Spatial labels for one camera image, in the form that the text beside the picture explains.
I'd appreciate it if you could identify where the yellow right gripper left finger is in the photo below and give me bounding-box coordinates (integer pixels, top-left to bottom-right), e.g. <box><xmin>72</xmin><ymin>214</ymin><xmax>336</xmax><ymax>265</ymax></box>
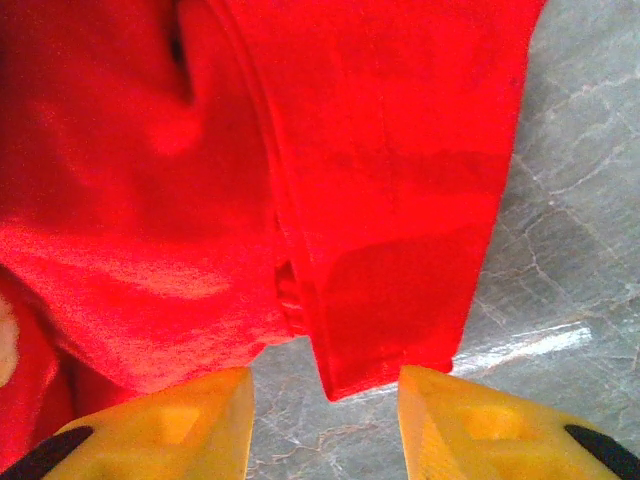
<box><xmin>0</xmin><ymin>366</ymin><xmax>256</xmax><ymax>480</ymax></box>

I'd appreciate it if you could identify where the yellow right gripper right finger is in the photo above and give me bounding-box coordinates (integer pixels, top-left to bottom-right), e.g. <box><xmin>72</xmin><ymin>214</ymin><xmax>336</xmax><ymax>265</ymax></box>
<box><xmin>397</xmin><ymin>363</ymin><xmax>640</xmax><ymax>480</ymax></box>

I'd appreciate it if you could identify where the red t-shirt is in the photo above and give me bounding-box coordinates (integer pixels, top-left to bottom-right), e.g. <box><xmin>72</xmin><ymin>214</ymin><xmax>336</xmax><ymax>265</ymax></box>
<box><xmin>0</xmin><ymin>0</ymin><xmax>547</xmax><ymax>469</ymax></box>

